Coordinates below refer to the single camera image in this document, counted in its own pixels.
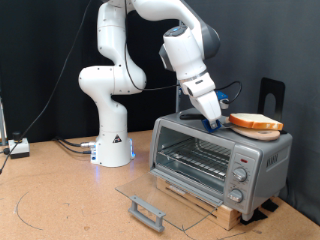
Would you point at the large silver oven knob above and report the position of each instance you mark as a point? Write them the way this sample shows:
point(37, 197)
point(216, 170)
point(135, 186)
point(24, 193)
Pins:
point(240, 174)

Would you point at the grey backdrop curtain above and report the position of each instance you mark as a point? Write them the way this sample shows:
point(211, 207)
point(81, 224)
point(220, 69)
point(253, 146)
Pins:
point(266, 40)

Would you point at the white bread slice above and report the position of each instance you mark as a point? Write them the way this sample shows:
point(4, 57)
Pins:
point(253, 120)

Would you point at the vertical metal pole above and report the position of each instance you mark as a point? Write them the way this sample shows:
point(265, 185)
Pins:
point(178, 103)

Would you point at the metal frame leg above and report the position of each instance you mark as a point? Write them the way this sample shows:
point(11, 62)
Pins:
point(2, 126)

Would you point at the silver toaster oven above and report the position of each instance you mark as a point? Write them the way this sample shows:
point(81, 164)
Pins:
point(270, 180)

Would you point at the black foam pad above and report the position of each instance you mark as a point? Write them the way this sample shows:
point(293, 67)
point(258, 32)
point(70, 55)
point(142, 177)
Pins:
point(270, 206)
point(256, 216)

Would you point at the round wooden cutting board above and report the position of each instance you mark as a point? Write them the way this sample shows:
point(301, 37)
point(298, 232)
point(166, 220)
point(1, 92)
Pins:
point(263, 136)

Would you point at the white emergency stop box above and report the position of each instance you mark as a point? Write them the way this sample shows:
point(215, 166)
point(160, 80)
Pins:
point(19, 148)

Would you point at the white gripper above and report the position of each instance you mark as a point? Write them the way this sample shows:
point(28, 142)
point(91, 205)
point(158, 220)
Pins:
point(203, 96)

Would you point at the black metal bookend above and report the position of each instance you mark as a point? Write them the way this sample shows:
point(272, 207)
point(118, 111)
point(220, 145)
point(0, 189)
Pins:
point(265, 88)

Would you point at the small silver oven knob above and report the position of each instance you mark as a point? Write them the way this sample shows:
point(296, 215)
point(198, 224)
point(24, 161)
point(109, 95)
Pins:
point(235, 195)

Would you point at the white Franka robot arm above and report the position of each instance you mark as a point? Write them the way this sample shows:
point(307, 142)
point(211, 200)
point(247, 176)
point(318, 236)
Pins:
point(111, 133)

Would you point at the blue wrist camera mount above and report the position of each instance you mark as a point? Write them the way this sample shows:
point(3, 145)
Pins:
point(222, 99)

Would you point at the light wooden block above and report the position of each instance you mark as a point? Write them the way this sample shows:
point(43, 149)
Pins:
point(230, 216)

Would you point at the black backdrop curtain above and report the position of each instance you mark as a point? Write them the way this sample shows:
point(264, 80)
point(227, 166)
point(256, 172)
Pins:
point(26, 50)

